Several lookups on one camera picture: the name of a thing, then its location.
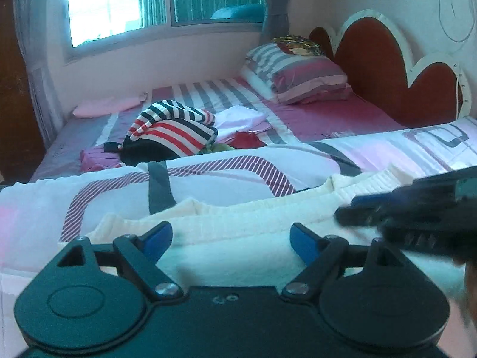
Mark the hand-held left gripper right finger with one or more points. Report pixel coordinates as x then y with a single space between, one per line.
303 240

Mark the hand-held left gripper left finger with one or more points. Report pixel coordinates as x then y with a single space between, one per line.
158 238

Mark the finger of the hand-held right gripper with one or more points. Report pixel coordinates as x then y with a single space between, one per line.
439 235
402 203

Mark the cream knitted sweater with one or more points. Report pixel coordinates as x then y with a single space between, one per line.
242 246

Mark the pink striped folded cloth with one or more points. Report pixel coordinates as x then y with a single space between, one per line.
100 158

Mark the patterned pastel blanket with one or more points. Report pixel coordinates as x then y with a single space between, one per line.
231 164

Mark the green cloth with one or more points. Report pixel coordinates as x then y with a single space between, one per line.
220 148

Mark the striped garment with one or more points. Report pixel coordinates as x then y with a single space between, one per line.
175 130

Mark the pink striped bed sheet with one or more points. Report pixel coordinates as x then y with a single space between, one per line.
328 119

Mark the red cloth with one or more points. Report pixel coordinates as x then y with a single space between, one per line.
249 140

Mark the white folded cloth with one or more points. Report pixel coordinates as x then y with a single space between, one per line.
242 119

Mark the small pink pillow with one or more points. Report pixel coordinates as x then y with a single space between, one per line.
104 106

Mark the red heart-shaped headboard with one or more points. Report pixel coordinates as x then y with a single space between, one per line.
372 63

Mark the pink grey striped pillow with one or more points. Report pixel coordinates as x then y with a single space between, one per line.
305 78

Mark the gold red printed bag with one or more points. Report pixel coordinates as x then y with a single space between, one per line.
298 44

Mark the grey curtain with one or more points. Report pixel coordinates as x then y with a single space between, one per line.
37 82
275 3

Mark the dark wooden wardrobe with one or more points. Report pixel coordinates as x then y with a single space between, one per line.
15 100

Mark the sliding glass window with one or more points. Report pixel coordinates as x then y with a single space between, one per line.
104 7

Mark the teal cushion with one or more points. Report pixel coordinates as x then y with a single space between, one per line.
238 12

